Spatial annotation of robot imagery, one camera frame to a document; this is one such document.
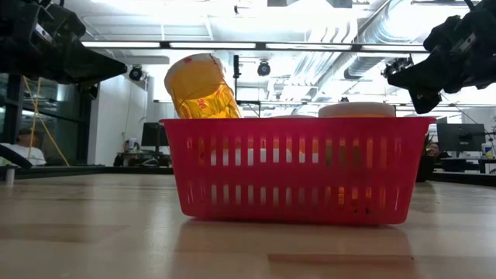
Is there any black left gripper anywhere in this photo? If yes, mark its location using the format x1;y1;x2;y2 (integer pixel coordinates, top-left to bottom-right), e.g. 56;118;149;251
0;0;129;86

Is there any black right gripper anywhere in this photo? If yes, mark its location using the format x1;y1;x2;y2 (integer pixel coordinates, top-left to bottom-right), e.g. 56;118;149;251
386;0;496;115

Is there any orange pill bottle white cap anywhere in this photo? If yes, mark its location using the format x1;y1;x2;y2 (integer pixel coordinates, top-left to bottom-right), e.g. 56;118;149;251
318;102;396;119

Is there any large orange pill bottle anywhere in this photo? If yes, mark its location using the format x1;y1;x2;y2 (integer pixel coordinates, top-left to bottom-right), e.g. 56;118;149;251
164;53;243;119

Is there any red slotted plastic basket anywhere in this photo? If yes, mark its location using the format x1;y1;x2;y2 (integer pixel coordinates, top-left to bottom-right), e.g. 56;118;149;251
159;115;437;226

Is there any black computer monitor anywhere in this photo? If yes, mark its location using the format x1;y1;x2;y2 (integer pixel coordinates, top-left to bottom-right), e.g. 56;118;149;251
140;122;171;154
436;122;487;153

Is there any person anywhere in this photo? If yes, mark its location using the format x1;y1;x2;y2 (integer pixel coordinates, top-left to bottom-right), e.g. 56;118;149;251
425;141;453;160
0;127;47;167

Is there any black tripod stand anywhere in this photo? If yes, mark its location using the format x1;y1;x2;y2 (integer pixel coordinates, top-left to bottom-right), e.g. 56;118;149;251
231;53;261;119

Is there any yellow cord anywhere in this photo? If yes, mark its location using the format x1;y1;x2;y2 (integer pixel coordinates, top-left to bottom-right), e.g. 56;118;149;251
22;75;71;167

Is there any silver ventilation duct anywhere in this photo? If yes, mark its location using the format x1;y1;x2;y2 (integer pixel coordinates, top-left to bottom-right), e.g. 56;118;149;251
343;0;427;81

